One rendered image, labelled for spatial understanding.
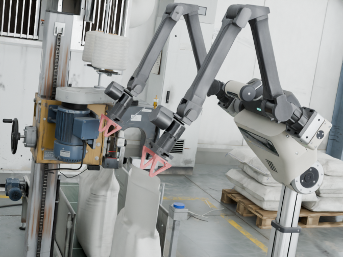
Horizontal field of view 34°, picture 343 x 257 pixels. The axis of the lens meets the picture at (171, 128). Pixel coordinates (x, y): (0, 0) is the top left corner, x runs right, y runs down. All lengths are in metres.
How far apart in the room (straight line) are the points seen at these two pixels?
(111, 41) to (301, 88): 5.85
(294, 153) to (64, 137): 1.03
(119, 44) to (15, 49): 2.93
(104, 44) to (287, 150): 0.94
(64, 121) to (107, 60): 0.34
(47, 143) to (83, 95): 0.37
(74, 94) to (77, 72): 3.02
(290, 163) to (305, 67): 5.90
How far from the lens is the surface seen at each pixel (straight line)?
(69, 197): 4.40
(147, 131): 2.90
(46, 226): 2.98
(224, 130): 7.70
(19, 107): 5.52
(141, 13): 5.99
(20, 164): 5.65
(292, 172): 2.41
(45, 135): 2.78
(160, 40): 2.48
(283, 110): 2.05
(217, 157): 7.70
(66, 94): 2.55
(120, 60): 2.59
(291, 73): 8.07
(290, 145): 2.30
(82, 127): 2.51
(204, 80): 1.91
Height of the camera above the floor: 1.75
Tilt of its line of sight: 10 degrees down
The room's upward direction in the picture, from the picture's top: 8 degrees clockwise
